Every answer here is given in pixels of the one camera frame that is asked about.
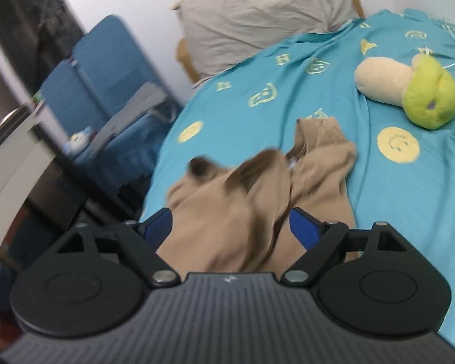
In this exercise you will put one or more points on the tan printed t-shirt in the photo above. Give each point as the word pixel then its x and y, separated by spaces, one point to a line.
pixel 227 220

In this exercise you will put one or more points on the dark barred window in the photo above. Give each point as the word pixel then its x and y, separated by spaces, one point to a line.
pixel 41 26

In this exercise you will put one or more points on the teal printed bed sheet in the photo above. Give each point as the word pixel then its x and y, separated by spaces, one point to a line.
pixel 231 129

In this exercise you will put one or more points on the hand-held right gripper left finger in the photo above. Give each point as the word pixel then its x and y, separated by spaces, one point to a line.
pixel 159 223

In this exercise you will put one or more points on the blue covered chair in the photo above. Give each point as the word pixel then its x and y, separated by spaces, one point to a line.
pixel 110 57
pixel 64 83

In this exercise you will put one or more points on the white table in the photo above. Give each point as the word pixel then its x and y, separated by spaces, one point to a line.
pixel 19 167

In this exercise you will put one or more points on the grey cloth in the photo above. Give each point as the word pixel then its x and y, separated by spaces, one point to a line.
pixel 144 96

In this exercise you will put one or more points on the grey pillow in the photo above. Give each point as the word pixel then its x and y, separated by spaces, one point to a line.
pixel 250 19

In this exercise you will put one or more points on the small white blue toy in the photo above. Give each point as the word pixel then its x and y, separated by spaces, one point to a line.
pixel 77 142

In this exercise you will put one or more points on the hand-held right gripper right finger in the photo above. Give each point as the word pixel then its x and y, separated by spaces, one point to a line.
pixel 302 227

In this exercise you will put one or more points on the beige and green plush toy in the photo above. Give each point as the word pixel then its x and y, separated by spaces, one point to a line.
pixel 428 94

